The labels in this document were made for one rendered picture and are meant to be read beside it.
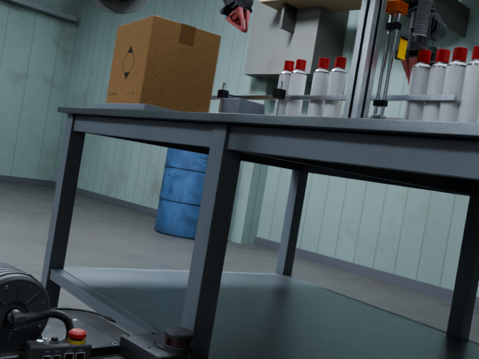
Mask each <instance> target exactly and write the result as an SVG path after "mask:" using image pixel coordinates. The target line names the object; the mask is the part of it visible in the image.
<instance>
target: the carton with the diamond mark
mask: <svg viewBox="0 0 479 359"><path fill-rule="evenodd" d="M220 40H221V36H220V35H217V34H215V33H210V32H208V31H203V30H201V29H198V28H195V27H193V26H189V25H186V24H181V23H178V22H175V21H171V20H169V19H164V18H162V17H159V16H155V15H153V16H149V17H147V18H144V19H141V20H138V21H134V22H131V23H129V24H125V25H122V26H119V27H118V31H117V36H116V40H115V48H114V54H113V62H112V66H111V71H110V80H109V84H108V92H107V98H106V102H105V103H142V104H148V105H154V106H158V107H161V108H167V109H171V110H176V111H180V112H199V113H208V112H209V109H210V101H211V96H212V88H213V83H214V79H215V71H216V66H217V58H218V53H219V48H220Z"/></svg>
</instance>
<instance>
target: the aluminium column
mask: <svg viewBox="0 0 479 359"><path fill-rule="evenodd" d="M387 1H388V0H362V4H361V11H360V16H359V24H358V28H357V33H356V41H355V46H354V54H353V58H352V63H351V71H350V76H349V84H348V88H347V93H346V101H345V106H344V114H343V118H368V116H369V108H370V103H371V95H372V90H373V86H374V78H375V73H376V65H377V60H378V52H379V48H380V44H381V36H382V31H383V23H384V19H385V14H386V6H387Z"/></svg>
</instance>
